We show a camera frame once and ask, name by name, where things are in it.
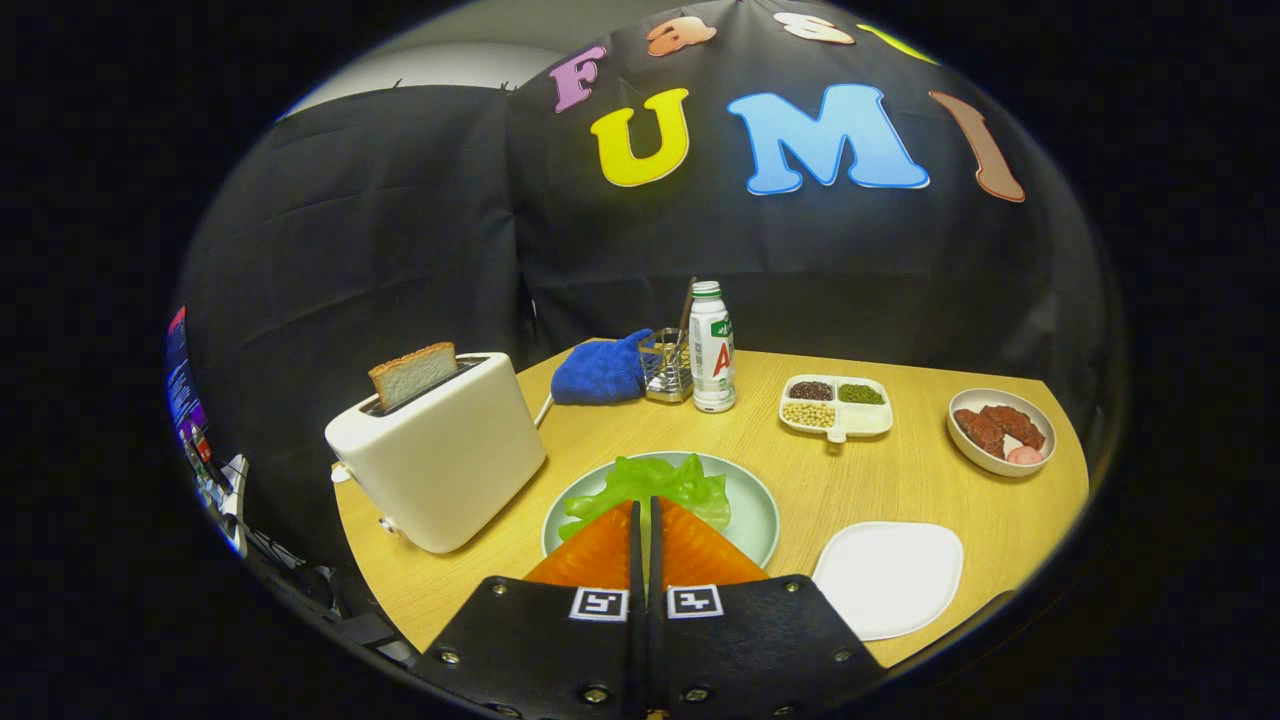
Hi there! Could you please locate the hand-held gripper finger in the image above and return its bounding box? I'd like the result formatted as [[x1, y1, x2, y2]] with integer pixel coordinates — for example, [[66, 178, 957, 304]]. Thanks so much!
[[412, 499, 647, 720], [648, 497, 889, 720]]

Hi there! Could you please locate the green lettuce leaf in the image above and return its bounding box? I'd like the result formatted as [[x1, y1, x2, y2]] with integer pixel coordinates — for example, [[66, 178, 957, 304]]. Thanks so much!
[[557, 454, 733, 543]]

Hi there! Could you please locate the toasted bread slice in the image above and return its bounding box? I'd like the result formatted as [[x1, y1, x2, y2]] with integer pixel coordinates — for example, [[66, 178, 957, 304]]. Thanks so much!
[[368, 342, 460, 412]]

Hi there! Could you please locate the pale green round plate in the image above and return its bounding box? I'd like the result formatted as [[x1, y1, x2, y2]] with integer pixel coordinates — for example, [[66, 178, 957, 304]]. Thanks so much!
[[541, 452, 781, 571]]

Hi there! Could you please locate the blue oven mitt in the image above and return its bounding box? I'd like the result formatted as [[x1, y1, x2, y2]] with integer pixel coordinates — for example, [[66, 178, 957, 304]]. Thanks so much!
[[551, 328, 657, 406]]

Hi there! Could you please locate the cream white toaster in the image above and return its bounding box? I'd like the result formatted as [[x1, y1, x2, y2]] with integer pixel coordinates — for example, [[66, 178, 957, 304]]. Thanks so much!
[[325, 350, 548, 555]]

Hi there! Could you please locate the white drink bottle green cap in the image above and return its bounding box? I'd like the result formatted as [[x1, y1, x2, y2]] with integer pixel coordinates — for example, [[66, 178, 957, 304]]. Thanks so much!
[[689, 281, 737, 414]]

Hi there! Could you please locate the white square plate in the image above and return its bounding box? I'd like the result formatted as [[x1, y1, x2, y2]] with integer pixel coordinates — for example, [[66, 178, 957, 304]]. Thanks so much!
[[812, 520, 965, 642]]

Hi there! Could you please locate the white divided dish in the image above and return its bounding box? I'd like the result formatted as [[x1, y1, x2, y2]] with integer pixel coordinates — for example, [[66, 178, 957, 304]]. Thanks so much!
[[778, 374, 894, 444]]

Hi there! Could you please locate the brown meat slice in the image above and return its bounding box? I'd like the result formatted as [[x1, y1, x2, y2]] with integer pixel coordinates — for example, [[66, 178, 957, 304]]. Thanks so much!
[[953, 408, 1007, 459], [980, 404, 1047, 451]]

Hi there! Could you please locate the black backdrop cloth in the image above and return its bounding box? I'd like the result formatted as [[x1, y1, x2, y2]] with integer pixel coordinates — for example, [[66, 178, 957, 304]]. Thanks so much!
[[175, 0, 1129, 561]]

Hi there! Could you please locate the white round meat bowl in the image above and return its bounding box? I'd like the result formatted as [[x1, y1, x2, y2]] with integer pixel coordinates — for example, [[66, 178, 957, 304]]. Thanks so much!
[[947, 388, 1057, 478]]

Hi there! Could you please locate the white device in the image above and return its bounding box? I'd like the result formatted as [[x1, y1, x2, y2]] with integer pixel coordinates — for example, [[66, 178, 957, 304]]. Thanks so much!
[[205, 455, 251, 561]]

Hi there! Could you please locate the metal wire utensil holder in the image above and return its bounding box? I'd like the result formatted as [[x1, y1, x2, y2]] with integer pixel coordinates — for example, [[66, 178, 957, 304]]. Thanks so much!
[[638, 328, 695, 404]]

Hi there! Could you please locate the colourful wall poster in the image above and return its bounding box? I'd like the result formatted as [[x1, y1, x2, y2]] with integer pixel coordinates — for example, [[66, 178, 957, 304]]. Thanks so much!
[[165, 305, 216, 471]]

